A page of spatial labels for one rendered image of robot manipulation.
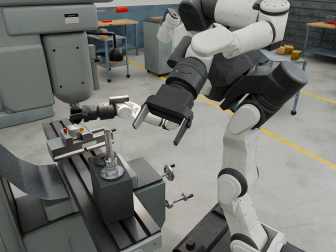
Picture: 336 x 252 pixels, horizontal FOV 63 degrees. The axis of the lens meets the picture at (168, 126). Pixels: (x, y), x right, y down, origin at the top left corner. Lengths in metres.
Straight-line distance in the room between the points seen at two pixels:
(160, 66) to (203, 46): 5.15
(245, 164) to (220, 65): 0.43
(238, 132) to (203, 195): 1.68
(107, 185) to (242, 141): 0.54
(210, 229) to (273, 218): 1.10
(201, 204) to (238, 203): 1.32
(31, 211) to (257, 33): 1.35
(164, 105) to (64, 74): 0.69
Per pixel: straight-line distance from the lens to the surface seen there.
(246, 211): 1.38
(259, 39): 0.81
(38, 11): 1.17
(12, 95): 1.21
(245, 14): 0.92
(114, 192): 1.07
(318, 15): 9.01
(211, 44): 0.71
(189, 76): 0.66
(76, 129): 1.58
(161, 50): 5.77
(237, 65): 1.08
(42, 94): 1.22
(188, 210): 2.57
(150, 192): 1.67
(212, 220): 1.69
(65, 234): 1.61
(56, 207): 1.49
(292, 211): 2.78
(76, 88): 1.27
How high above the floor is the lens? 1.80
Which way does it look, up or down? 28 degrees down
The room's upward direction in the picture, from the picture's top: straight up
